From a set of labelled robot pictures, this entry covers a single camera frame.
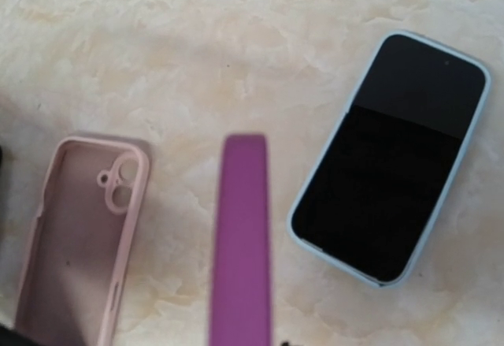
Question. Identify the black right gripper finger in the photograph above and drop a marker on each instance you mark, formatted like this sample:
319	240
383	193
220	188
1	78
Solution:
16	331

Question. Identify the purple edged dark phone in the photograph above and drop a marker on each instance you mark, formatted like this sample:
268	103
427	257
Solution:
241	303

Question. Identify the light blue phone case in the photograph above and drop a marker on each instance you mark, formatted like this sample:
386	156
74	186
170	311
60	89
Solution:
311	188

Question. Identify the pink phone case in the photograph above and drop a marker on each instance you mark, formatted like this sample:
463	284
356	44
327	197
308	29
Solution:
78	249

